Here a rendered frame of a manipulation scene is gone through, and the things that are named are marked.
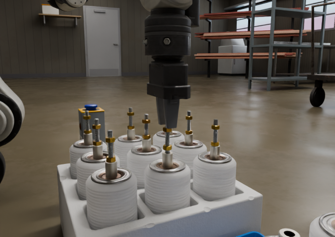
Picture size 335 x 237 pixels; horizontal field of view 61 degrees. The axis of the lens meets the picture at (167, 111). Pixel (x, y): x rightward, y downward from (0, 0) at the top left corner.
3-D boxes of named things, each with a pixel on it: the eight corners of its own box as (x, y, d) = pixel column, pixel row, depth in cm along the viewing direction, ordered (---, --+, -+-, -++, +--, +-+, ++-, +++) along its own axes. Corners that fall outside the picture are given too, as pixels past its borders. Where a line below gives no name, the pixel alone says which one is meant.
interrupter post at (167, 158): (174, 169, 58) (174, 154, 58) (162, 170, 58) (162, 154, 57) (172, 165, 60) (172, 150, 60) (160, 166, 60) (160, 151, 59)
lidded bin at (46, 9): (59, 16, 833) (58, 7, 829) (59, 14, 798) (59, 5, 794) (42, 15, 815) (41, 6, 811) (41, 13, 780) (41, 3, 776)
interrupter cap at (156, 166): (189, 173, 56) (189, 170, 56) (151, 176, 55) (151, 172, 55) (181, 160, 63) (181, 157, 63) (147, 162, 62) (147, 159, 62)
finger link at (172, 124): (163, 128, 56) (163, 96, 54) (177, 126, 57) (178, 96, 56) (166, 130, 54) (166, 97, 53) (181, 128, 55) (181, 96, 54)
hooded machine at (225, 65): (247, 75, 971) (249, 31, 946) (230, 75, 945) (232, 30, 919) (232, 74, 1046) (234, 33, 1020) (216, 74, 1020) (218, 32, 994)
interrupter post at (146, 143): (143, 150, 71) (142, 137, 70) (152, 150, 70) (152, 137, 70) (140, 153, 69) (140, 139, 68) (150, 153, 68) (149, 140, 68)
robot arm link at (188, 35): (204, 98, 53) (205, 32, 51) (155, 101, 49) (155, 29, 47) (174, 91, 64) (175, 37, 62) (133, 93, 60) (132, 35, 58)
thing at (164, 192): (194, 256, 58) (196, 173, 55) (148, 263, 57) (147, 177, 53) (183, 230, 68) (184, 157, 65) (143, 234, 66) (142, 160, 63)
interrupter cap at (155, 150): (136, 146, 74) (136, 143, 74) (164, 148, 72) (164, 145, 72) (126, 155, 67) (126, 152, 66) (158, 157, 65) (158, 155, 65)
